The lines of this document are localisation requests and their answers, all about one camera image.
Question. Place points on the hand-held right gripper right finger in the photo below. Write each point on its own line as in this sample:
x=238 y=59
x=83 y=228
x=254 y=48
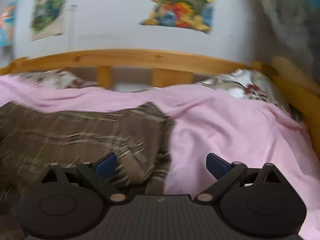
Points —
x=216 y=165

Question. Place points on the wooden bed frame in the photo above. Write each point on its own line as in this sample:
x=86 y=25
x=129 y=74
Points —
x=140 y=57

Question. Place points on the pink bed sheet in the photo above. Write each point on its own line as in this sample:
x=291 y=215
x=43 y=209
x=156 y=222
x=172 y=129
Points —
x=225 y=135

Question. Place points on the white floral quilt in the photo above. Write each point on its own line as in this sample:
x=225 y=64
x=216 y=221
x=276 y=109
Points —
x=250 y=90

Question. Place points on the white wall pipe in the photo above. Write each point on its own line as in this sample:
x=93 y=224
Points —
x=72 y=30

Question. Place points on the brown plaid jacket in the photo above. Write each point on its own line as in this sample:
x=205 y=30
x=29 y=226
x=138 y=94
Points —
x=75 y=137

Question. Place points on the blond figure wall poster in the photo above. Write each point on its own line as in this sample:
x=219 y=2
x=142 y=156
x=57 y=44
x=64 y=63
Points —
x=48 y=10

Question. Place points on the clear plastic bag of clothes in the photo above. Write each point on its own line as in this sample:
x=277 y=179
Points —
x=282 y=17

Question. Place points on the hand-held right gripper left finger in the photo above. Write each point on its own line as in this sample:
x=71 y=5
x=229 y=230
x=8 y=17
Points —
x=107 y=166

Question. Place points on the landscape wall poster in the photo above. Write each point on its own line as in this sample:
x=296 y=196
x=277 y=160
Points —
x=180 y=5

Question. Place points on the curled small wall poster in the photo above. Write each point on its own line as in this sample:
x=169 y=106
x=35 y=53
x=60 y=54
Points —
x=7 y=25

